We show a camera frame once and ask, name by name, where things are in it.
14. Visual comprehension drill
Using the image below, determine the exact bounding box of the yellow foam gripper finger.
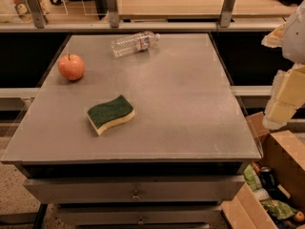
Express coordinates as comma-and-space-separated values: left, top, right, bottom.
261, 24, 286, 48
262, 64, 305, 130

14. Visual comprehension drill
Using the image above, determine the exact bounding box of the green and yellow sponge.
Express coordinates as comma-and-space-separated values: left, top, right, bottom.
87, 95, 135, 135

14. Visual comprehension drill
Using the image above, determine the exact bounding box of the clear plastic water bottle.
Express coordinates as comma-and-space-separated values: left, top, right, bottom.
111, 31, 160, 57

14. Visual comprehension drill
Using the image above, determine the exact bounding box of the light green packet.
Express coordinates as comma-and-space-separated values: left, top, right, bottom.
243, 164, 262, 191

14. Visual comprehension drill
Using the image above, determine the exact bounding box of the lower grey drawer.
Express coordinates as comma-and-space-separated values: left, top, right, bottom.
58, 205, 221, 225

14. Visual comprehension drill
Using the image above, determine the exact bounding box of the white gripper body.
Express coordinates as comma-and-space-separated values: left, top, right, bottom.
282, 0, 305, 64

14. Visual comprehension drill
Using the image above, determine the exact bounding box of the middle metal bracket post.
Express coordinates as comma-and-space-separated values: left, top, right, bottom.
107, 0, 120, 28

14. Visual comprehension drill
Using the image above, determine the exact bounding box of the grey metal drawer cabinet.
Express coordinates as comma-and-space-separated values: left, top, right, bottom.
2, 33, 261, 229

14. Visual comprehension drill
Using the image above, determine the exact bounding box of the green snack bag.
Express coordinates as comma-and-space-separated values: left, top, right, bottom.
261, 199, 297, 219

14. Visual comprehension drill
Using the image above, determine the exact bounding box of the red apple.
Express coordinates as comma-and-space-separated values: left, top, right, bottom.
58, 53, 85, 81

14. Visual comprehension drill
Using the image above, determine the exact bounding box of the wooden shelf board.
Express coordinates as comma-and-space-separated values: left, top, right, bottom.
117, 0, 296, 19

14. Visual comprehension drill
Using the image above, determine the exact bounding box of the metal bracket post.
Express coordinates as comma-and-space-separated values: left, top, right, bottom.
27, 0, 47, 29
107, 0, 120, 28
218, 0, 235, 28

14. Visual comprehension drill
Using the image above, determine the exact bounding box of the cardboard box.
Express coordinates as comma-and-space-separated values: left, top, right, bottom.
221, 113, 305, 229

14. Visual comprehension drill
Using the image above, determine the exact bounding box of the dark soda can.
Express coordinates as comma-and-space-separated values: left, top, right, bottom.
260, 167, 275, 189

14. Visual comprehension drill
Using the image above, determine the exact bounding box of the grey drawer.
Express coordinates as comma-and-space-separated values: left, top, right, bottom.
24, 176, 244, 204
58, 205, 221, 225

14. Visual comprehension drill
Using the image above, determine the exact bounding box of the upper grey drawer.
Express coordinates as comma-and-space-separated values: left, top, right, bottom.
24, 176, 244, 204

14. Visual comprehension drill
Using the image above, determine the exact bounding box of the right metal bracket post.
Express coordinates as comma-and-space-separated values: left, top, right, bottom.
218, 0, 235, 28

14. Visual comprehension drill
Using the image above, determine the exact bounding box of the left metal bracket post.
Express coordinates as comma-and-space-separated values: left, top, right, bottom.
27, 0, 47, 29

